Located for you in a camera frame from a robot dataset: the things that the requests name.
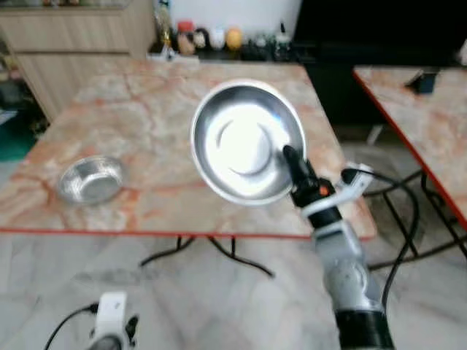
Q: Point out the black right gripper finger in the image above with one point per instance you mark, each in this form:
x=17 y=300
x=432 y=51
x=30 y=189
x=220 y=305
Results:
x=298 y=166

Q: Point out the large steel bowl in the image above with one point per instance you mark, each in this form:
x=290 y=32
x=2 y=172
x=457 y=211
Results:
x=241 y=138

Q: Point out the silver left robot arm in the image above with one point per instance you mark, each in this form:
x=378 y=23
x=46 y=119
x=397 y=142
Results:
x=106 y=344

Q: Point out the marble pattern folding table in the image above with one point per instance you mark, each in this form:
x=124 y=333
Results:
x=146 y=124
x=430 y=117

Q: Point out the orange round figurine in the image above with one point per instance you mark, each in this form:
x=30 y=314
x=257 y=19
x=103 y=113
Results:
x=234 y=39

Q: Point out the white round figurine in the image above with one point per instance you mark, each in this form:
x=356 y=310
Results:
x=219 y=39

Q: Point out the small black box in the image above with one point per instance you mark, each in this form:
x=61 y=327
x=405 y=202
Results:
x=425 y=82

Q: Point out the small steel bowl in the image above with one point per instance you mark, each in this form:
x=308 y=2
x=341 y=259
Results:
x=91 y=181

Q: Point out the black television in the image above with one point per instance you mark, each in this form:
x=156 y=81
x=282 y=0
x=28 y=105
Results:
x=379 y=20

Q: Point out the red lid glass jar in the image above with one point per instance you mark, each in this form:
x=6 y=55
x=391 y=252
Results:
x=186 y=40

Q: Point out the gold trophy figure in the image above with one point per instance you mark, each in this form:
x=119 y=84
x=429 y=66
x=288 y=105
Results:
x=165 y=33

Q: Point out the light wooden cabinet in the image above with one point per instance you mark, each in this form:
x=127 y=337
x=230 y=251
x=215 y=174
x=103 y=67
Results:
x=80 y=44

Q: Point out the glass display shelf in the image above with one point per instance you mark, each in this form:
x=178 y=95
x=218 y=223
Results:
x=11 y=87

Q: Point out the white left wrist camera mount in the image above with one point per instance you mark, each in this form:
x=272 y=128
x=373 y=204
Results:
x=112 y=313

